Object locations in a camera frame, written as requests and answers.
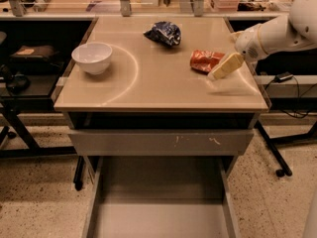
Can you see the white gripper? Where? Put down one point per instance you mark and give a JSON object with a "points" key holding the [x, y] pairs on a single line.
{"points": [[248, 45]]}

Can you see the crushed red coke can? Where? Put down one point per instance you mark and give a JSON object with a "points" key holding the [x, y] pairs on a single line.
{"points": [[205, 60]]}

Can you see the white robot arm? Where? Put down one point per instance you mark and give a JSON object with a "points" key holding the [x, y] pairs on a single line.
{"points": [[275, 182]]}

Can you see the closed grey top drawer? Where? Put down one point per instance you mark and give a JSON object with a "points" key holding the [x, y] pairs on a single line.
{"points": [[215, 142]]}

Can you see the grey drawer cabinet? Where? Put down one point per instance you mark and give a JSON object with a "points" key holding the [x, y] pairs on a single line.
{"points": [[148, 86]]}

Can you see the open grey middle drawer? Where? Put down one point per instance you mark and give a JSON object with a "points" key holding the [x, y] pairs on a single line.
{"points": [[160, 197]]}

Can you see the black power adapter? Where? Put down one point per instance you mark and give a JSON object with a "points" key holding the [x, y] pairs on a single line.
{"points": [[283, 77]]}

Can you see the crumpled blue chip bag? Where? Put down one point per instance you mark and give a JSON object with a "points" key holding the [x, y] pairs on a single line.
{"points": [[164, 32]]}

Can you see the black table leg with casters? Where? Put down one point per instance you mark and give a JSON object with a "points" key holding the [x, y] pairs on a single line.
{"points": [[284, 167]]}

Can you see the white ceramic bowl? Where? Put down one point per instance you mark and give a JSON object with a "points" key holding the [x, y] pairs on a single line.
{"points": [[93, 58]]}

